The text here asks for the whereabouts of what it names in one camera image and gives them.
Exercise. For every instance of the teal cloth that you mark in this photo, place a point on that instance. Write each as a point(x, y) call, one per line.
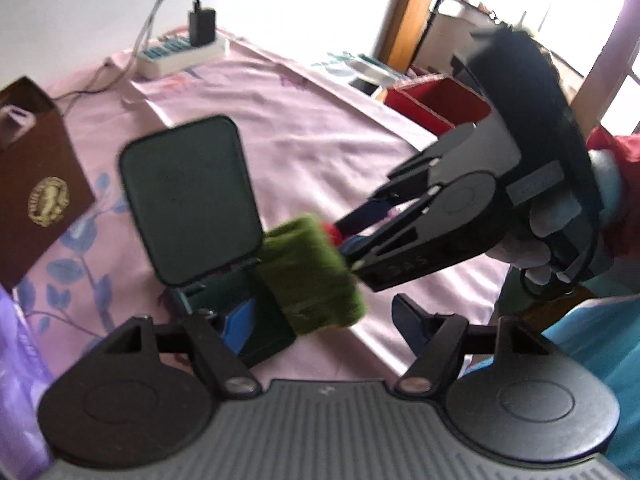
point(615, 360)

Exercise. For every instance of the purple packet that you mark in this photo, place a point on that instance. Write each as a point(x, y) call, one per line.
point(20, 385)

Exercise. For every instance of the dark green hinged case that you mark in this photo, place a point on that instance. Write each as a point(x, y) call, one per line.
point(190, 200)

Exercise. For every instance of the pink floral bedsheet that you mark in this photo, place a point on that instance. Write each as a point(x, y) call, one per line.
point(325, 150)

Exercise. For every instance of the black charger plug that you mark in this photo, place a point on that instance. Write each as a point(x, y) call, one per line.
point(201, 27)

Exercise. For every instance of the green plush roll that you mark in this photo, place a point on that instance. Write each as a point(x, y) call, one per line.
point(310, 280)

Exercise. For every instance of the white power strip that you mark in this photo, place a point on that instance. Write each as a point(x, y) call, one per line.
point(175, 57)

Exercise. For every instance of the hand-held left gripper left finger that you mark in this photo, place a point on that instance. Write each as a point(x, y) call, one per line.
point(240, 326)

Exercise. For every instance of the brown cardboard box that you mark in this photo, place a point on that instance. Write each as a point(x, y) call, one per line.
point(35, 170)

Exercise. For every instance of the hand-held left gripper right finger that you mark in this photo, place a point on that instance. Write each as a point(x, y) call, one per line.
point(410, 321)

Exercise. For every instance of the white phone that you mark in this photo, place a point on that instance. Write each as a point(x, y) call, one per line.
point(367, 87)

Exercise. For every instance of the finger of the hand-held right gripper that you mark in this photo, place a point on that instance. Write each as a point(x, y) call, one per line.
point(395, 240)
point(362, 220)

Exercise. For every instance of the small red plush piece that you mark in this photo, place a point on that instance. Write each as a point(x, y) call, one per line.
point(331, 232)

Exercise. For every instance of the person's right hand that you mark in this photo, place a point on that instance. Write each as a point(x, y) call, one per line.
point(530, 256)

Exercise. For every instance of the white and teal flat box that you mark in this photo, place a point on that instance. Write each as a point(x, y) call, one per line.
point(370, 66)

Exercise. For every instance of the red box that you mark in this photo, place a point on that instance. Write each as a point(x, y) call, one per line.
point(430, 102)

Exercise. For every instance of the wooden door frame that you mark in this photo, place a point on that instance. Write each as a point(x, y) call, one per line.
point(407, 15)

